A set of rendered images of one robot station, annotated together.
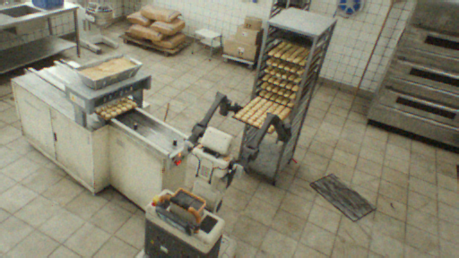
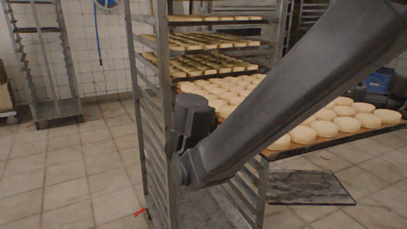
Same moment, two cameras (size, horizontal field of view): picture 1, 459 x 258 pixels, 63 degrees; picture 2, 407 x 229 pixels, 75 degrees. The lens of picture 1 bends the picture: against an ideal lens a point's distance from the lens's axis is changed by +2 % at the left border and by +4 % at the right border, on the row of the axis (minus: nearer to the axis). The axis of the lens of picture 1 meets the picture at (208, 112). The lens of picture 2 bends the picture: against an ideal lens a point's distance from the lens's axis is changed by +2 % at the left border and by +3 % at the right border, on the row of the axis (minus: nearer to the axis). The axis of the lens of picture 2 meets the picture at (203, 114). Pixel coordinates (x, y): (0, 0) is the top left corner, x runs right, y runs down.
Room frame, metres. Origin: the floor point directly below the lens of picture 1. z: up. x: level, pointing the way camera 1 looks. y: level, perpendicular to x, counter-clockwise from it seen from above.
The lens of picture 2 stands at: (2.65, 0.14, 1.27)
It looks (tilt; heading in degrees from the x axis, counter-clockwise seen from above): 22 degrees down; 309
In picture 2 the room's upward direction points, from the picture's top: straight up
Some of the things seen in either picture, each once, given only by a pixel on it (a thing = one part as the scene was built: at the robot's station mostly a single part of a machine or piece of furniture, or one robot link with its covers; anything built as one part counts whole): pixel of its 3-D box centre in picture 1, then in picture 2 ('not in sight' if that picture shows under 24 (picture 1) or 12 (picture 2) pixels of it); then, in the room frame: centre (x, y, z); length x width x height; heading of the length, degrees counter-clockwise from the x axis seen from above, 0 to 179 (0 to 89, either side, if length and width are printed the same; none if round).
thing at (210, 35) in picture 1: (208, 43); not in sight; (6.57, 0.19, 0.23); 0.45 x 0.45 x 0.46; 58
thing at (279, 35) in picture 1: (299, 34); not in sight; (3.45, -0.76, 1.68); 0.60 x 0.40 x 0.02; 153
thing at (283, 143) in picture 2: not in sight; (275, 140); (2.81, -0.27, 1.05); 0.05 x 0.05 x 0.02
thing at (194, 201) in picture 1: (186, 206); not in sight; (1.81, 0.06, 0.87); 0.23 x 0.15 x 0.11; 64
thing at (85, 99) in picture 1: (110, 95); not in sight; (2.92, 0.94, 1.01); 0.72 x 0.33 x 0.34; 147
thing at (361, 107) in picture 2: not in sight; (362, 109); (2.72, -0.57, 1.04); 0.05 x 0.05 x 0.02
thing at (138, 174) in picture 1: (147, 165); not in sight; (2.64, 0.52, 0.45); 0.70 x 0.34 x 0.90; 57
